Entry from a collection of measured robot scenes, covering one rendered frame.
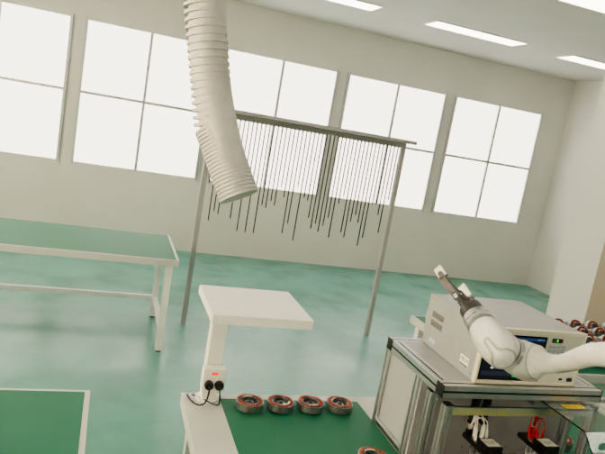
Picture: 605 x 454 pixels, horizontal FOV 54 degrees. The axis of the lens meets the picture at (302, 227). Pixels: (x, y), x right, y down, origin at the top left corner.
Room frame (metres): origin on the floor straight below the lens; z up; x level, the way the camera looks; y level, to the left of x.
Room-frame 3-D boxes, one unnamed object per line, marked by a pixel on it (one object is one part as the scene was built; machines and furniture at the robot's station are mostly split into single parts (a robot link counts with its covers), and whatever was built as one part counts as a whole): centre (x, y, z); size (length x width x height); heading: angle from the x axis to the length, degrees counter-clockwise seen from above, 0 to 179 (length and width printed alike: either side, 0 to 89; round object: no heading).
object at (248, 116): (5.40, 0.05, 0.96); 1.84 x 0.50 x 1.93; 109
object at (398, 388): (2.20, -0.48, 0.91); 0.28 x 0.03 x 0.32; 19
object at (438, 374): (2.23, -0.81, 1.09); 0.68 x 0.44 x 0.05; 109
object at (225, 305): (2.19, 0.13, 0.98); 0.37 x 0.35 x 0.46; 109
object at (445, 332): (2.24, -0.82, 1.22); 0.44 x 0.39 x 0.20; 109
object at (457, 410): (2.02, -0.88, 1.03); 0.62 x 0.01 x 0.03; 109
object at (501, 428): (2.17, -0.83, 0.92); 0.66 x 0.01 x 0.30; 109
